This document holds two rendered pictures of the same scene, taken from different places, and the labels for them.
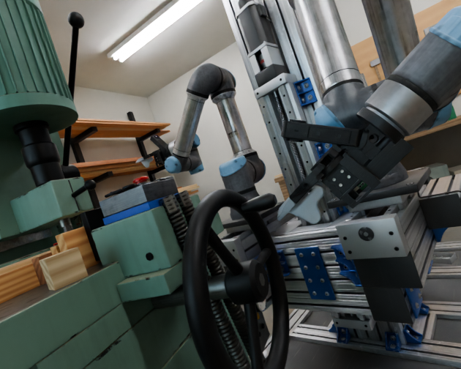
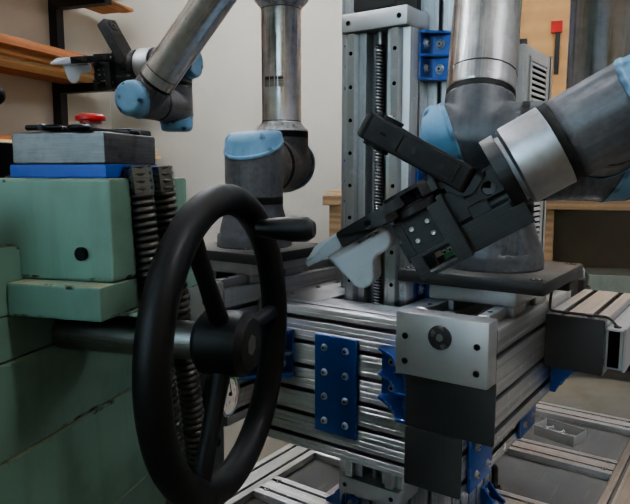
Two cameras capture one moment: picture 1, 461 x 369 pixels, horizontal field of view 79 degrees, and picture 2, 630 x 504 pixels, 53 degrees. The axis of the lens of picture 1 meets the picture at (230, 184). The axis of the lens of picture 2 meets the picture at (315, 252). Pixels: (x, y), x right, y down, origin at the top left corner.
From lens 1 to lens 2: 0.15 m
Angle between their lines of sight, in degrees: 11
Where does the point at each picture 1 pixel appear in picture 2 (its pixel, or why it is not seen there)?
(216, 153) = (220, 98)
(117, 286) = (8, 286)
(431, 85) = (584, 141)
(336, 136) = (437, 165)
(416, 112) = (553, 172)
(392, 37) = (596, 29)
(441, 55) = (610, 105)
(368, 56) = not seen: hidden behind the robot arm
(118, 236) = (34, 204)
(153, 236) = (98, 224)
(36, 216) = not seen: outside the picture
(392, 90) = (534, 128)
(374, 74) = not seen: hidden behind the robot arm
